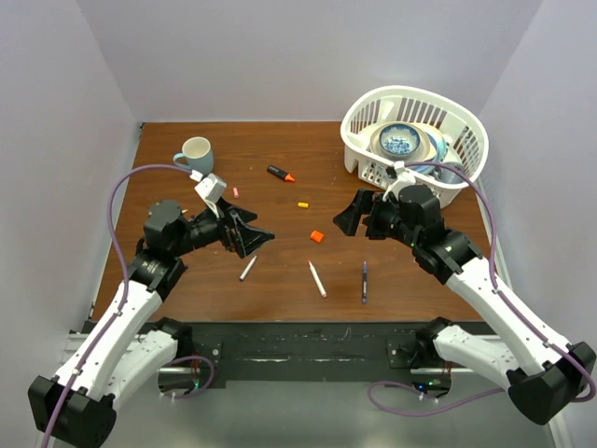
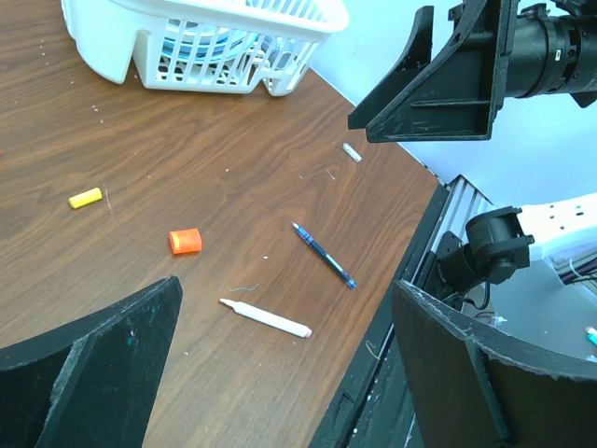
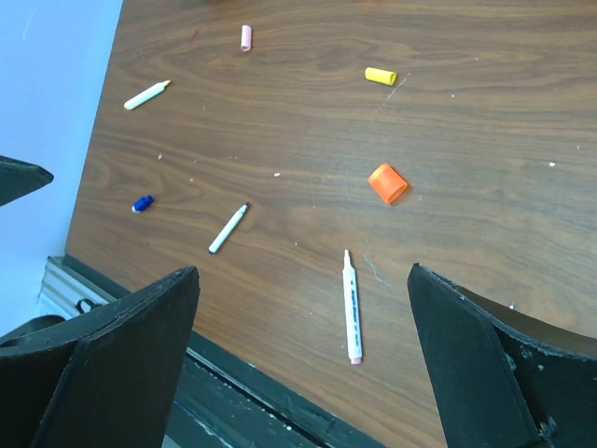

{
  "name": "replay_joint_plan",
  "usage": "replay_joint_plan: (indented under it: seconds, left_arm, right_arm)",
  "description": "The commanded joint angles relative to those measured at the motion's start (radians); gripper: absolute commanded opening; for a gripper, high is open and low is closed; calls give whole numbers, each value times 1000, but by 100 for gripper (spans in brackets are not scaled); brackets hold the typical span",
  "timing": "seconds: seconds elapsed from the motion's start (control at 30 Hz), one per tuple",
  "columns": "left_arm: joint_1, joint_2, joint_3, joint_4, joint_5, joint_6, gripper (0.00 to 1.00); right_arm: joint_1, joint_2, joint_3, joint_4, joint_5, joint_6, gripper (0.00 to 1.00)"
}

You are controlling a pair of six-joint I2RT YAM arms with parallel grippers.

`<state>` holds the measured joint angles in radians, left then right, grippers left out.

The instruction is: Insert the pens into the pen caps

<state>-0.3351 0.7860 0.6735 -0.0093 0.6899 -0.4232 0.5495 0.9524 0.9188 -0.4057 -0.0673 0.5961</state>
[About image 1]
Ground white plastic dish basket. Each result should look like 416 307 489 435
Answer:
340 86 489 207

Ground blue patterned bowl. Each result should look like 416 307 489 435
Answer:
378 122 421 160

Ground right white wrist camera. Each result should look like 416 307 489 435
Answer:
382 161 417 202

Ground purple cable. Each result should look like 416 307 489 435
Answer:
41 164 197 448
368 161 597 416

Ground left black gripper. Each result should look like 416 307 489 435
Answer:
172 196 273 258

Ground grey cup in basket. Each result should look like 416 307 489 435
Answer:
433 161 465 185

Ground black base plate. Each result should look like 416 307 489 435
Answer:
158 322 463 394

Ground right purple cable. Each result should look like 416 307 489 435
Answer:
368 161 597 416

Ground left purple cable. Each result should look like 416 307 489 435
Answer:
41 164 197 448

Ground grey pen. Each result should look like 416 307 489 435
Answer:
239 255 257 282

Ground stacked plates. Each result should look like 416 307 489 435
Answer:
370 121 447 162

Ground dark blue pen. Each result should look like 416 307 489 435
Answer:
361 261 368 304

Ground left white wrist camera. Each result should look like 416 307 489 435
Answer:
190 170 228 204

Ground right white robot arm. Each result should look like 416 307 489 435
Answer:
333 185 596 425

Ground orange highlighter cap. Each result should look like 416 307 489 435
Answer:
310 231 325 244

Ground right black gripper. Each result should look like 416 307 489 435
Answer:
333 188 420 248

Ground black orange highlighter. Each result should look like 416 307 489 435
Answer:
267 165 296 182

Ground light blue mug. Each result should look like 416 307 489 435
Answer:
173 136 215 175

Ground white pink pen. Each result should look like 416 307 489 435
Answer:
308 260 327 298

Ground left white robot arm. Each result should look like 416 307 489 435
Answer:
28 199 274 447

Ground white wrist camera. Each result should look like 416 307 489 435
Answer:
382 161 417 202
190 170 228 204

